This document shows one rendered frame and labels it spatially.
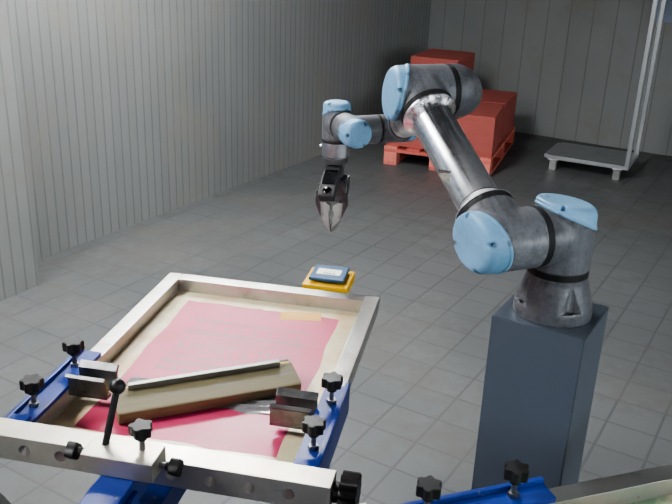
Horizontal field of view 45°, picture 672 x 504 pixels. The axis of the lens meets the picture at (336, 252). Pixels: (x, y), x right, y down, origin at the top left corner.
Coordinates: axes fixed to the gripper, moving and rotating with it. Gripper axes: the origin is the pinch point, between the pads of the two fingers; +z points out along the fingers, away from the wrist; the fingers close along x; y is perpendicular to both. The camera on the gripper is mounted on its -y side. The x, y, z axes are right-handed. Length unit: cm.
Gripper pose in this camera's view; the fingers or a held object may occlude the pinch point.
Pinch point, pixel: (330, 228)
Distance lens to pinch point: 227.8
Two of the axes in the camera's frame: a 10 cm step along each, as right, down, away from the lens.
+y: 2.0, -3.5, 9.1
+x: -9.8, -1.1, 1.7
